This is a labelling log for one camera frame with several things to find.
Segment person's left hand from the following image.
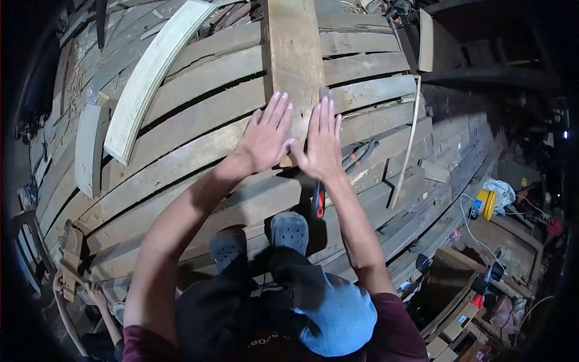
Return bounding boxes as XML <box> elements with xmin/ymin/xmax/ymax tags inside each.
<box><xmin>234</xmin><ymin>92</ymin><xmax>295</xmax><ymax>175</ymax></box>

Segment person's right hand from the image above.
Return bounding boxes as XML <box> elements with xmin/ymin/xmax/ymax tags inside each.
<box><xmin>290</xmin><ymin>95</ymin><xmax>345</xmax><ymax>182</ymax></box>

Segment person's left ring finger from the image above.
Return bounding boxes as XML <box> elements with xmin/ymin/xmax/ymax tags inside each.
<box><xmin>261</xmin><ymin>92</ymin><xmax>280</xmax><ymax>132</ymax></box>

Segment person's right index finger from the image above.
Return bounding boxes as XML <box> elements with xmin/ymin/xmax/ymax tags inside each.
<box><xmin>308</xmin><ymin>104</ymin><xmax>321</xmax><ymax>145</ymax></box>

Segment person's left middle finger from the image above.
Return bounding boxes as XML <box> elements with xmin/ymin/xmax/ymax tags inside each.
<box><xmin>271</xmin><ymin>92</ymin><xmax>290</xmax><ymax>132</ymax></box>

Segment person's right middle finger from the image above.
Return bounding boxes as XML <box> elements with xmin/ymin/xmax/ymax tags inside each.
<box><xmin>318</xmin><ymin>95</ymin><xmax>330</xmax><ymax>141</ymax></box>

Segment person's right thumb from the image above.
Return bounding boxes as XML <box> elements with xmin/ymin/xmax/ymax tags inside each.
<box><xmin>290</xmin><ymin>139</ymin><xmax>310</xmax><ymax>166</ymax></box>

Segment person's right ring finger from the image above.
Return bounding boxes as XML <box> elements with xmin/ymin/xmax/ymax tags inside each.
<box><xmin>327</xmin><ymin>100</ymin><xmax>337</xmax><ymax>142</ymax></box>

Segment person's left index finger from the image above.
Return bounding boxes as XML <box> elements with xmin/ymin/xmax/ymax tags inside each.
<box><xmin>280</xmin><ymin>103</ymin><xmax>295</xmax><ymax>138</ymax></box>

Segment brown wooden plank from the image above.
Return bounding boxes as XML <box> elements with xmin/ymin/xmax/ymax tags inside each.
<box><xmin>262</xmin><ymin>0</ymin><xmax>327</xmax><ymax>169</ymax></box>

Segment black and red pliers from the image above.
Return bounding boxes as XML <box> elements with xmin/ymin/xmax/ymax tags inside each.
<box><xmin>341</xmin><ymin>138</ymin><xmax>381</xmax><ymax>173</ymax></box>

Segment stack of grey wooden planks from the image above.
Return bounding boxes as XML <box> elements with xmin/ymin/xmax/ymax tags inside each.
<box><xmin>27</xmin><ymin>0</ymin><xmax>498</xmax><ymax>304</ymax></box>

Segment thin wooden strip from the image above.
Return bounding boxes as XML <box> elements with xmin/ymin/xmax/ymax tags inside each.
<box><xmin>388</xmin><ymin>75</ymin><xmax>422</xmax><ymax>210</ymax></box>

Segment person's legs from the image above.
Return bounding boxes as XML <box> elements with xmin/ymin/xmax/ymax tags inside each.
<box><xmin>176</xmin><ymin>211</ymin><xmax>313</xmax><ymax>362</ymax></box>

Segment long curved pale wooden board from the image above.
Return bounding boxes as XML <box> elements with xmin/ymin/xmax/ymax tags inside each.
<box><xmin>103</xmin><ymin>0</ymin><xmax>220</xmax><ymax>167</ymax></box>

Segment pale upright wooden board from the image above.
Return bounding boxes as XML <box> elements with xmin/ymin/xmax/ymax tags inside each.
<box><xmin>416</xmin><ymin>8</ymin><xmax>435</xmax><ymax>73</ymax></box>

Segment short curved pale wooden board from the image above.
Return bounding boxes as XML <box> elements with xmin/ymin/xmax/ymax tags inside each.
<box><xmin>74</xmin><ymin>103</ymin><xmax>110</xmax><ymax>200</ymax></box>

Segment person's body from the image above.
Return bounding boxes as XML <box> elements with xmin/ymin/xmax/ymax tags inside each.
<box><xmin>122</xmin><ymin>217</ymin><xmax>430</xmax><ymax>362</ymax></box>

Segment white cloth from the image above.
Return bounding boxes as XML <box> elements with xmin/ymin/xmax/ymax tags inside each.
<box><xmin>482</xmin><ymin>177</ymin><xmax>517</xmax><ymax>214</ymax></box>

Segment open wooden box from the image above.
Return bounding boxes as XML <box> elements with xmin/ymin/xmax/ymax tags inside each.
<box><xmin>409</xmin><ymin>246</ymin><xmax>489</xmax><ymax>338</ymax></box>

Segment small brown wooden block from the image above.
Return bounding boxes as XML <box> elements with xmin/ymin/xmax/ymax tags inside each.
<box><xmin>62</xmin><ymin>220</ymin><xmax>86</xmax><ymax>303</ymax></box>

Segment red and black tool handle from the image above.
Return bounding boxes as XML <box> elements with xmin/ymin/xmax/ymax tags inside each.
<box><xmin>312</xmin><ymin>180</ymin><xmax>327</xmax><ymax>219</ymax></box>

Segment yellow cable reel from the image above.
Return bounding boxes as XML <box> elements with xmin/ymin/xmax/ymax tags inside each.
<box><xmin>470</xmin><ymin>189</ymin><xmax>498</xmax><ymax>222</ymax></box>

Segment white cable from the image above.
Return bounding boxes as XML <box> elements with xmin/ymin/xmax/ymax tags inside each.
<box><xmin>459</xmin><ymin>193</ymin><xmax>509</xmax><ymax>277</ymax></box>

